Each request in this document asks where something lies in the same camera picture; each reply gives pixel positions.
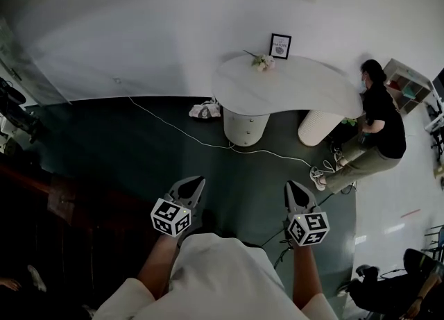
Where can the white curved drawer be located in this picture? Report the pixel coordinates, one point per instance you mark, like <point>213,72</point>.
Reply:
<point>243,118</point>
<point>239,141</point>
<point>239,132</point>

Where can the blue chair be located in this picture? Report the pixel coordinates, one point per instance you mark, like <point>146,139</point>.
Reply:
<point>438,238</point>

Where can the dark wooden furniture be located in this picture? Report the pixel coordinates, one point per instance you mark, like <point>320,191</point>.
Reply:
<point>69,200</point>

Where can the red item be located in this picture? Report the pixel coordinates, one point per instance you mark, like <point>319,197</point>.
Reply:
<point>394,85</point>

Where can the white wall outlet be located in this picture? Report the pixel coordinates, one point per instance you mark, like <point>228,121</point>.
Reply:
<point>117,80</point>

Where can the person's right forearm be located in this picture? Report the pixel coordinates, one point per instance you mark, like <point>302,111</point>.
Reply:
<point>307,277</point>

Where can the person's white clothing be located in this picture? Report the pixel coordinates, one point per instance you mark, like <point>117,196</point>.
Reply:
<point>215,277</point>

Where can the black tripod equipment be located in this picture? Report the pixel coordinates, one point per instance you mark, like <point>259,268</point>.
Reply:
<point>14,103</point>

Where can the teal item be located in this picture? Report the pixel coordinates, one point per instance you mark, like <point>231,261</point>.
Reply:
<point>409,92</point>

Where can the white round drawer pedestal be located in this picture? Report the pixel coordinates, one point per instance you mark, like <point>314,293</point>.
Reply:
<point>230,127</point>

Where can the dark green rug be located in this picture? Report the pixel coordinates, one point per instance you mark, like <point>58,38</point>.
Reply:
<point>138,145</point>

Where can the green plant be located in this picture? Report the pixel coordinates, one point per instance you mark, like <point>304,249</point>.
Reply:
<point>349,121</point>

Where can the black picture frame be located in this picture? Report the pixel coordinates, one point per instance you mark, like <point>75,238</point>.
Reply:
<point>280,46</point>

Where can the black office chair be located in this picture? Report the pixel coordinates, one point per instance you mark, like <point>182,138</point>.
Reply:
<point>381,291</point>

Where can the wooden cube shelf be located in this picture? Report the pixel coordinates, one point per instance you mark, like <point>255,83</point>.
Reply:
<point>392,65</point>

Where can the white curved table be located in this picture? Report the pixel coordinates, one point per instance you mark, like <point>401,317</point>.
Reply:
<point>284,86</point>

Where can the pink flower bouquet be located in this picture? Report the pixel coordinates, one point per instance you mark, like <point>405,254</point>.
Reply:
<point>262,61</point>

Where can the white ribbed table leg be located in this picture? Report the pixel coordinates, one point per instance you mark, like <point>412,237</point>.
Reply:
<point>317,127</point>

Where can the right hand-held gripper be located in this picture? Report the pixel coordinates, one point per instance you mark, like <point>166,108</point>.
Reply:
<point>308,228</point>

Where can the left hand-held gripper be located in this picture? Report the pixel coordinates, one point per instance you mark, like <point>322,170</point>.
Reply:
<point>170,219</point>

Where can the person's left forearm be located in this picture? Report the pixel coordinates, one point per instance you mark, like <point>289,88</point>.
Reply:
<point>156,263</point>

